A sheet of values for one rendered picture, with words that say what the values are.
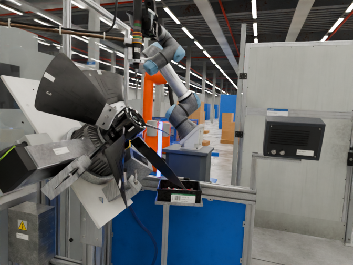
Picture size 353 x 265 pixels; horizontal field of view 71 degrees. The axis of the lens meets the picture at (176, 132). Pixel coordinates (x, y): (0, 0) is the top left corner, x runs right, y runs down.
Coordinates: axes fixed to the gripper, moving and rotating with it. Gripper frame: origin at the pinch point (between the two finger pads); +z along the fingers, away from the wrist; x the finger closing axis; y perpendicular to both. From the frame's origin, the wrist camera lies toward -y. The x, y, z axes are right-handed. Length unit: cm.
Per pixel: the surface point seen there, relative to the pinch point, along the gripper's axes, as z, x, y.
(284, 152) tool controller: -34, -65, 59
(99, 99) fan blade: 18.1, 5.6, 37.7
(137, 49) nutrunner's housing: -1.5, 0.4, 15.7
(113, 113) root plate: 11.8, 3.4, 42.7
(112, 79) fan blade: -6.9, 15.2, 27.4
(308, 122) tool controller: -33, -74, 44
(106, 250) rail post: -37, 36, 132
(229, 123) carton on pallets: -917, 33, 85
